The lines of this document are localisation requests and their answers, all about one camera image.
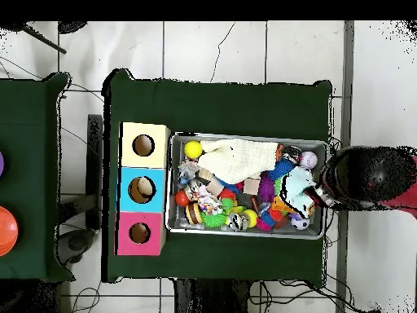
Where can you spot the mint green cloth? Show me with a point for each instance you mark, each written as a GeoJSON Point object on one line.
{"type": "Point", "coordinates": [298, 186]}

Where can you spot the orange plastic bowl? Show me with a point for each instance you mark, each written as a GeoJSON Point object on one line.
{"type": "Point", "coordinates": [8, 231]}

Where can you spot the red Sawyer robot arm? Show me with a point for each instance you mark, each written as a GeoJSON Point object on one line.
{"type": "Point", "coordinates": [371, 176]}

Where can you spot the shallow clear mesh bin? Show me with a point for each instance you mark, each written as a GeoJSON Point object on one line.
{"type": "Point", "coordinates": [174, 153]}

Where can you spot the wooden three-hole sorting box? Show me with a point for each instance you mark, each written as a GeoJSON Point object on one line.
{"type": "Point", "coordinates": [156, 202]}

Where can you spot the small soccer ball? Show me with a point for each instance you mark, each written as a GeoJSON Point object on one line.
{"type": "Point", "coordinates": [299, 223]}

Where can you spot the white baseball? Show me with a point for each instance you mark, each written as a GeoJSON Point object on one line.
{"type": "Point", "coordinates": [308, 159]}

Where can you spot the orange plastic toy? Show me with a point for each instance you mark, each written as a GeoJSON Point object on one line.
{"type": "Point", "coordinates": [278, 206]}

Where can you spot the blue spiky ball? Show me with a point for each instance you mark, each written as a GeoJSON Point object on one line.
{"type": "Point", "coordinates": [280, 168]}

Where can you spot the cream muslin cloth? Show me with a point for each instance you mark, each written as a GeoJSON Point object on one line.
{"type": "Point", "coordinates": [237, 161]}

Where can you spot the brown striped burger toy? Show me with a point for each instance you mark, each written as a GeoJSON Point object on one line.
{"type": "Point", "coordinates": [194, 213]}

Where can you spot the dark green tablecloth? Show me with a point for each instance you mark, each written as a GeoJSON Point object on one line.
{"type": "Point", "coordinates": [29, 130]}
{"type": "Point", "coordinates": [221, 107]}

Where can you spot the yellow ball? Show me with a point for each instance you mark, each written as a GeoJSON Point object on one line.
{"type": "Point", "coordinates": [193, 149]}

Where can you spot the red-orange ball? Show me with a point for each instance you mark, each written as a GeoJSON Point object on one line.
{"type": "Point", "coordinates": [181, 199]}

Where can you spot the person's foot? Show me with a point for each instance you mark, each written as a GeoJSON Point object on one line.
{"type": "Point", "coordinates": [71, 26]}

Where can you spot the black tripod leg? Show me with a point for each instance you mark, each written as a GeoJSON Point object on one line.
{"type": "Point", "coordinates": [42, 39]}

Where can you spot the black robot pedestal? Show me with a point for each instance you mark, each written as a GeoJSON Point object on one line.
{"type": "Point", "coordinates": [211, 298]}

